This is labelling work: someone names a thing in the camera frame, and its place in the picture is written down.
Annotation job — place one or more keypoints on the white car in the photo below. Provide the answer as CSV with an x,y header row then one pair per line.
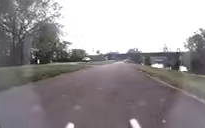
x,y
86,59

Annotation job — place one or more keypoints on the dark bush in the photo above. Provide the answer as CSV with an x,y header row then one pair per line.
x,y
77,54

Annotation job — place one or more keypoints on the reddish grey asphalt path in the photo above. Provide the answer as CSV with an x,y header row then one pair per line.
x,y
103,93

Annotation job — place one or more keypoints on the long dark bridge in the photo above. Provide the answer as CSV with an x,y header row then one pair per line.
x,y
160,55

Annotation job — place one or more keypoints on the robot's own part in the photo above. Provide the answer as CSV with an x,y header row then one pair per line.
x,y
70,125
134,123

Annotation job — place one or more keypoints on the grass verge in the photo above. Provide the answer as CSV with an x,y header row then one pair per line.
x,y
30,75
190,81

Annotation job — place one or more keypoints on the pale kerb strip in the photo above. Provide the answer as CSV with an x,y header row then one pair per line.
x,y
176,88

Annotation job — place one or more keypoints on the group of tall trees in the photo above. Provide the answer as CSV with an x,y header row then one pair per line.
x,y
13,36

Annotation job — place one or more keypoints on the group of dark trees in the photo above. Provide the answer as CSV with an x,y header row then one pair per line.
x,y
200,50

